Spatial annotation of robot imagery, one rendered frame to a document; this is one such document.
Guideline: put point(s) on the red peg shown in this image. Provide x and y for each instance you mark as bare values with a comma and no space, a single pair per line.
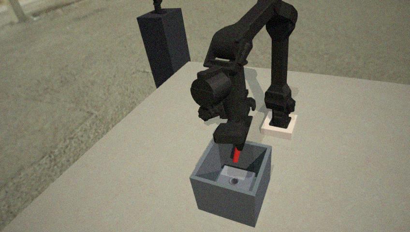
236,155

